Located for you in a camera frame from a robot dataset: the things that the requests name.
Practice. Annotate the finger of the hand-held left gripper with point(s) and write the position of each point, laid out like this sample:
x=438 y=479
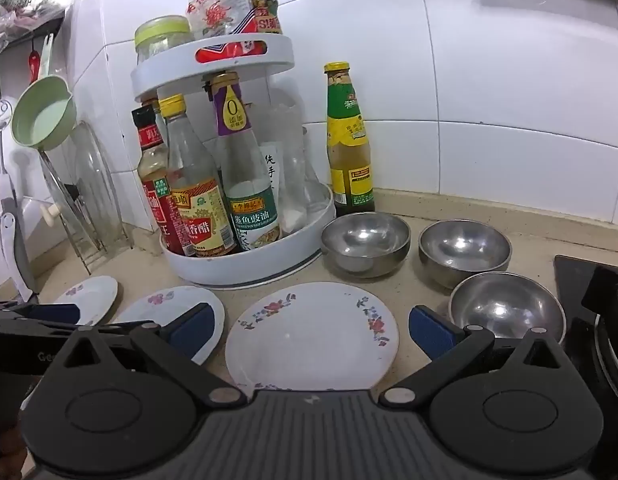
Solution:
x=104 y=329
x=54 y=313

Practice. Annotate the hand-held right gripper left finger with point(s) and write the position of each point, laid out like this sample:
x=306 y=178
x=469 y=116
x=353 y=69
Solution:
x=189 y=329

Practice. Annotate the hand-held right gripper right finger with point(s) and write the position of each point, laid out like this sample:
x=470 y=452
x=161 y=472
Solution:
x=431 y=332

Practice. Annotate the small white floral plate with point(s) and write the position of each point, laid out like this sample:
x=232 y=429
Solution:
x=94 y=295

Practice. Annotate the medium white floral plate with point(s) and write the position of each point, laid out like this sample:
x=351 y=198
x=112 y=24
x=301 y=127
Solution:
x=154 y=305

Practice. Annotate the steel bowl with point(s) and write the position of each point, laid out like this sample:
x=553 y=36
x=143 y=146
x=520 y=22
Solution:
x=464 y=255
x=504 y=305
x=364 y=240

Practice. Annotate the large white floral plate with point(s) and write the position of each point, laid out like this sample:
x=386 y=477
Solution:
x=309 y=340

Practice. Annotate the clear plastic bag with label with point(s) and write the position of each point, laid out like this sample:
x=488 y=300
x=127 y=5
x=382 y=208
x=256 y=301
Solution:
x=214 y=271

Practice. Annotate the white plastic utensil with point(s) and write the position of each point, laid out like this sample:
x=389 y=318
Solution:
x=9 y=225

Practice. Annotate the vinegar bottle yellow cap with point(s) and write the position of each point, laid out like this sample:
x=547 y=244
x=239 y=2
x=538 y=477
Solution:
x=199 y=220

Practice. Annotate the purple label sauce bottle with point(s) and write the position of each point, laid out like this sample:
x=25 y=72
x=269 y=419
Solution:
x=251 y=215

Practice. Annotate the soy sauce bottle red cap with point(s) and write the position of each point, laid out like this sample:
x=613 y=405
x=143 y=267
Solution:
x=154 y=195

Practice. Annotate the glass pot lid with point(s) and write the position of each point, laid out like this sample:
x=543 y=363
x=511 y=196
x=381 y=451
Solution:
x=94 y=175

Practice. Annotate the black gas stove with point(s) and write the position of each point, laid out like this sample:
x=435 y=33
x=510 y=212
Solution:
x=571 y=280

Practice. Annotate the stove burner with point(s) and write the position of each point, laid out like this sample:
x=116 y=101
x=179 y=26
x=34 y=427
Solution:
x=614 y=345

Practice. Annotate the green saucepan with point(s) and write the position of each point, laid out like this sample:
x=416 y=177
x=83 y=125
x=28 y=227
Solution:
x=39 y=115

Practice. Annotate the green label bottle yellow cap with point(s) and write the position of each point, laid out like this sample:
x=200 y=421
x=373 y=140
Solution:
x=346 y=135

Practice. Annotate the jar with green lid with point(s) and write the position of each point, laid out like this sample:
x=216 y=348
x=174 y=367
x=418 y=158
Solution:
x=161 y=35

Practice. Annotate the plastic bags on shelf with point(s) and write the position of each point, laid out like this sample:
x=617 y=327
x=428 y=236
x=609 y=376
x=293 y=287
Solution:
x=19 y=10

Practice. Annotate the clear spice bag red print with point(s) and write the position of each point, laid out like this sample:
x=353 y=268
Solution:
x=219 y=10

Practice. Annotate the dark sauce jar black lid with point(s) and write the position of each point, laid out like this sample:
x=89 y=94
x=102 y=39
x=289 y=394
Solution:
x=264 y=10

